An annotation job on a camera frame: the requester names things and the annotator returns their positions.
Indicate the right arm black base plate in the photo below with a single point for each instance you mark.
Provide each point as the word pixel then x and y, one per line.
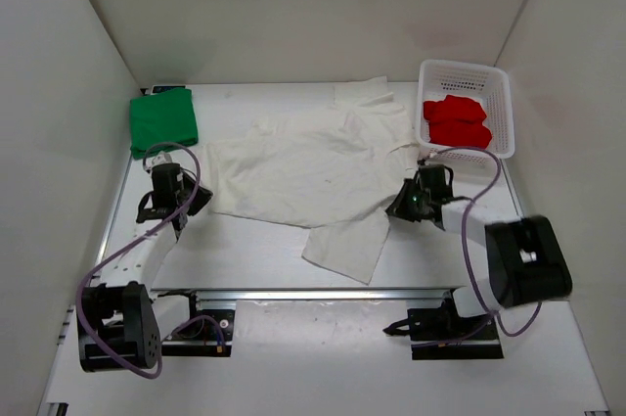
pixel 437 334

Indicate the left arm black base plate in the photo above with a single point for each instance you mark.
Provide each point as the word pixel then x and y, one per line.
pixel 209 337

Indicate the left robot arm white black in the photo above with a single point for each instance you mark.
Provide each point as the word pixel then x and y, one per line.
pixel 119 324

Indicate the green t shirt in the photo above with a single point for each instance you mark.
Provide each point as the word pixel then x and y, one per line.
pixel 168 116

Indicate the white t shirt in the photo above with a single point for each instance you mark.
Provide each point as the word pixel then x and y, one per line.
pixel 333 171

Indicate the red t shirt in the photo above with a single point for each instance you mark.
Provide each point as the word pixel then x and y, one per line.
pixel 457 121

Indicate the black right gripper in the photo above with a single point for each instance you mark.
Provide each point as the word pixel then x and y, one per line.
pixel 400 208

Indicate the blue label sticker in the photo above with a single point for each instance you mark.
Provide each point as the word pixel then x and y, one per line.
pixel 157 89

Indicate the white plastic basket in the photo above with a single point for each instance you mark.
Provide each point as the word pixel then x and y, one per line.
pixel 489 86

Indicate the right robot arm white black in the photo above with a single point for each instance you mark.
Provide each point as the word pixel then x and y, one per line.
pixel 510 260

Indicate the aluminium rail front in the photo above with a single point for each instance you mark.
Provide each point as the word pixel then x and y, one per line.
pixel 332 294

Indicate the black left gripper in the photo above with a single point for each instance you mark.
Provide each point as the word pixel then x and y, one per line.
pixel 203 195

